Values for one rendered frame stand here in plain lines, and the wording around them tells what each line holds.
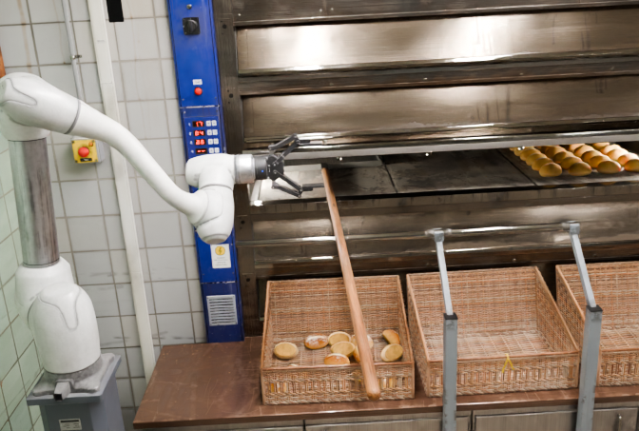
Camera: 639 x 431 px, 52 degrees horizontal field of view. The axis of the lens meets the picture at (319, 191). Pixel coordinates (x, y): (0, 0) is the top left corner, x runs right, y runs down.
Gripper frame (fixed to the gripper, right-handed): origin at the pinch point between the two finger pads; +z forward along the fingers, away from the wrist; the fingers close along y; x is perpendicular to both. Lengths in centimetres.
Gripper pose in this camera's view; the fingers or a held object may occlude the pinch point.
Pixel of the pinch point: (319, 164)
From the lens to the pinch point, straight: 204.3
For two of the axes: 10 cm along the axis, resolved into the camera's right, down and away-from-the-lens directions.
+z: 10.0, -0.6, 0.2
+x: 0.4, 3.1, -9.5
